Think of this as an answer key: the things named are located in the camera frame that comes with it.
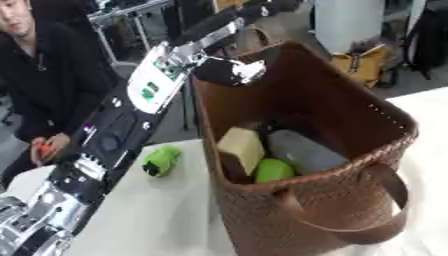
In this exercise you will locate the person's right hand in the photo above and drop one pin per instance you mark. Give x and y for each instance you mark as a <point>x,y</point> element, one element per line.
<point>36,151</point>

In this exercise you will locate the person's left hand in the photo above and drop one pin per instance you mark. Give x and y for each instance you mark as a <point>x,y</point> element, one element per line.
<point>58,145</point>

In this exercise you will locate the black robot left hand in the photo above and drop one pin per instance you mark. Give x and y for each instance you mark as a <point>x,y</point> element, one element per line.
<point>224,71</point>

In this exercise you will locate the small orange object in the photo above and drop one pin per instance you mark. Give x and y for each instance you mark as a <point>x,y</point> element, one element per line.
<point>44,151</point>

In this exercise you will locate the silver and black robot left arm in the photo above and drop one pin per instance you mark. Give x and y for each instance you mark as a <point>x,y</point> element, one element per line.
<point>111,133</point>

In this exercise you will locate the person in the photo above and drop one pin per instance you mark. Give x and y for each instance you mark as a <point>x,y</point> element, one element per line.
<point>52,76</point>

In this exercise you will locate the beige block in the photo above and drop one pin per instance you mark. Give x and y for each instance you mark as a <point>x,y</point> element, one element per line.
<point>244,146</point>

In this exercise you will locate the dark brown block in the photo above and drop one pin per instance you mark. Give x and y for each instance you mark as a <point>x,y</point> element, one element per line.
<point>234,168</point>

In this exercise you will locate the green and black toy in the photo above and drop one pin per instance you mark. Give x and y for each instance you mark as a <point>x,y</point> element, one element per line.
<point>160,160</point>

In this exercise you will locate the green round toy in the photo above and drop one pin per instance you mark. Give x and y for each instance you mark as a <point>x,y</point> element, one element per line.
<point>273,170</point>

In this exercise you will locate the grey soft object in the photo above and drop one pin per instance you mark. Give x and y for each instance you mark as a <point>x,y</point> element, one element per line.
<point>303,151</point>

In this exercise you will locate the white cabinet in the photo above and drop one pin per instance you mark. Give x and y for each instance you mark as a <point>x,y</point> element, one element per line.
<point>349,23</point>

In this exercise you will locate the yellow bag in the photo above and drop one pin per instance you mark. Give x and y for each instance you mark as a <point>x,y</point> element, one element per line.
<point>364,65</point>

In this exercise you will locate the black bag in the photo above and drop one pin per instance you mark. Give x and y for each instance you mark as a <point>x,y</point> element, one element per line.
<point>430,33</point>

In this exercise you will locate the metal frame table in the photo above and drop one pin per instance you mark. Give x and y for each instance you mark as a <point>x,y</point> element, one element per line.
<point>125,13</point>

